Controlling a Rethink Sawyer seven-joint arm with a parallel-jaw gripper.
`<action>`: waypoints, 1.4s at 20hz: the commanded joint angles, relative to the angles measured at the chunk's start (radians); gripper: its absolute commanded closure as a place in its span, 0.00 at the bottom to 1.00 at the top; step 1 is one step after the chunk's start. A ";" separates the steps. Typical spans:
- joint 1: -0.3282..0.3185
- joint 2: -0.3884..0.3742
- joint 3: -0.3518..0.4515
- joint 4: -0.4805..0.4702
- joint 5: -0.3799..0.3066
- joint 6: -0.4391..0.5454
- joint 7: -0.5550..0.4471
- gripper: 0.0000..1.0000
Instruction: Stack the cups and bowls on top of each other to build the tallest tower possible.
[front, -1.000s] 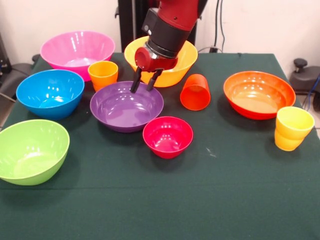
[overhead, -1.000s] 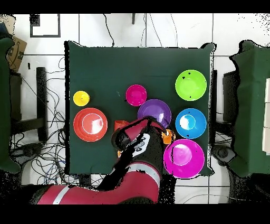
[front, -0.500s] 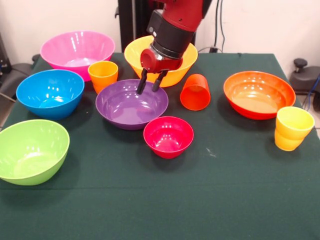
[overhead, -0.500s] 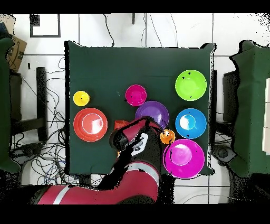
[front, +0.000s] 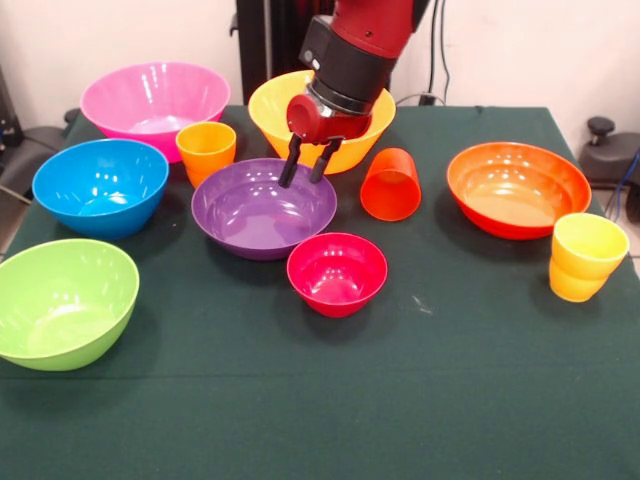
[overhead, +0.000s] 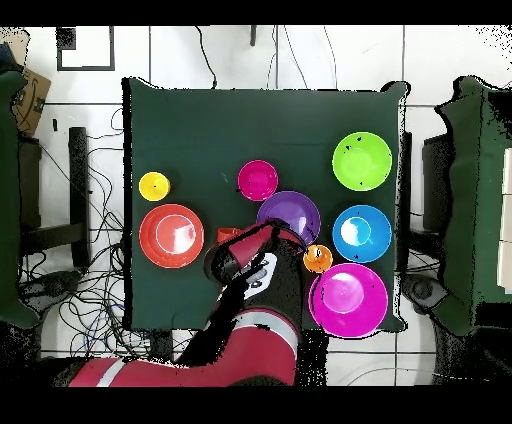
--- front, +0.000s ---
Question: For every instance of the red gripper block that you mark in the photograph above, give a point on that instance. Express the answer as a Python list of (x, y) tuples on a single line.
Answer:
[(320, 125)]

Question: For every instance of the purple bowl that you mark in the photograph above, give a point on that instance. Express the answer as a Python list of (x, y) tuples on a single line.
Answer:
[(250, 215)]

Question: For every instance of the red-orange cup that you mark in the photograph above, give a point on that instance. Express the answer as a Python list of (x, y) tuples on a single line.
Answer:
[(392, 190)]

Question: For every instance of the small crimson bowl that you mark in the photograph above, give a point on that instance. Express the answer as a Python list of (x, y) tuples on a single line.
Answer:
[(337, 277)]

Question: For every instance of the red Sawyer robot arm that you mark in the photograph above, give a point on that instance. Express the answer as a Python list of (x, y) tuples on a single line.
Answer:
[(360, 45)]

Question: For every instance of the large yellow-orange bowl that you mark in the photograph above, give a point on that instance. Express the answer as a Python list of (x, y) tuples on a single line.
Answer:
[(270, 115)]

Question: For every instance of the orange cup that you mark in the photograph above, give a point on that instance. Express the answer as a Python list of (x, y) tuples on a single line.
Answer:
[(205, 150)]

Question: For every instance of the large pink bowl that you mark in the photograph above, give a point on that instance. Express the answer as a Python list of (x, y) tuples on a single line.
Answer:
[(150, 95)]

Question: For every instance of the blue bowl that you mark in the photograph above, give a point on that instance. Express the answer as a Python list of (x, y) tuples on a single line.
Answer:
[(100, 190)]

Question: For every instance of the shallow red-orange bowl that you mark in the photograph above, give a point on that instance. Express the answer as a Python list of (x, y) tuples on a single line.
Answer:
[(520, 190)]

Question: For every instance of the dark green tablecloth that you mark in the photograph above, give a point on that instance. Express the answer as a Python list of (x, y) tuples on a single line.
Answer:
[(400, 375)]

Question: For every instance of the green bowl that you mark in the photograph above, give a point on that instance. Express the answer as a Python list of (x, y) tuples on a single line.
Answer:
[(65, 305)]

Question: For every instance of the yellow cup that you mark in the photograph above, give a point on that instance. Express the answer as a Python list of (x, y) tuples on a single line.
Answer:
[(585, 260)]

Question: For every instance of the black device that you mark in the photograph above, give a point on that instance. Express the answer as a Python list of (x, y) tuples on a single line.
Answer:
[(7, 115)]

